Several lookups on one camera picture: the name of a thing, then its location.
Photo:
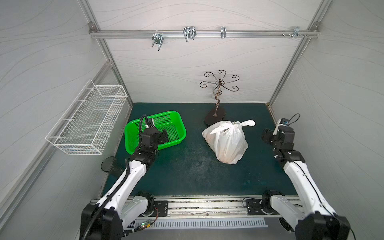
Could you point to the green plastic basket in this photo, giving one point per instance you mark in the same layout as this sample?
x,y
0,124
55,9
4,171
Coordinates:
x,y
170,121

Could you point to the white plastic bag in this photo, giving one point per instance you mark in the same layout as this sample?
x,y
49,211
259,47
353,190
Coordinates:
x,y
227,140

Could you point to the white wire basket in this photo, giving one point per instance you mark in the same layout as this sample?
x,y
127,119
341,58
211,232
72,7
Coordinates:
x,y
85,127

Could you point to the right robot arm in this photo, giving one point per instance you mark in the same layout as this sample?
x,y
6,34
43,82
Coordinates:
x,y
316,219

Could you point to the aluminium cross rail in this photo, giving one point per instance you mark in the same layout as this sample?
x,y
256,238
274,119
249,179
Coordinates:
x,y
201,34

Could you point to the small metal bracket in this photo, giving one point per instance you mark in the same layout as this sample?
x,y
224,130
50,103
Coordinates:
x,y
223,32

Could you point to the bronze scroll hanger stand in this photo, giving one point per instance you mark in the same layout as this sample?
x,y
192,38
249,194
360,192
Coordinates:
x,y
218,113

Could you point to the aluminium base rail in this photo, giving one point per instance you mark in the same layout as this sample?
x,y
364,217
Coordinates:
x,y
204,207

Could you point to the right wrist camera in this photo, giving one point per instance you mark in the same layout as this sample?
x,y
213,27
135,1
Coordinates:
x,y
281,122

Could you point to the right metal hook clamp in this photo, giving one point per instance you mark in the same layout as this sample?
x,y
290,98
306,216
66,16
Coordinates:
x,y
295,34

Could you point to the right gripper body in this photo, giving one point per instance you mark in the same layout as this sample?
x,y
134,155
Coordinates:
x,y
267,136

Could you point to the white vented cable duct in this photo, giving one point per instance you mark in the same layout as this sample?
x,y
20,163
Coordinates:
x,y
219,223

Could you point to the green table mat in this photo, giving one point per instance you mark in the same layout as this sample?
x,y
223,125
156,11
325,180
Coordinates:
x,y
191,168

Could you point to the metal U-bolt hook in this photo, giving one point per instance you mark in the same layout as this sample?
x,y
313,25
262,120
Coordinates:
x,y
189,33

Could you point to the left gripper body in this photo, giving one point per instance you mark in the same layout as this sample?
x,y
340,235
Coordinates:
x,y
163,135

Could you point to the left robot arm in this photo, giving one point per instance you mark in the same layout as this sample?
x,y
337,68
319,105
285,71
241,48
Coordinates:
x,y
110,216

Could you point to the metal U-bolt clamp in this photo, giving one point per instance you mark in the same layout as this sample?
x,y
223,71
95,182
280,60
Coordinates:
x,y
157,39

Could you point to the left controller board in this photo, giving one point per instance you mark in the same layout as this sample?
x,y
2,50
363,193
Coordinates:
x,y
145,224

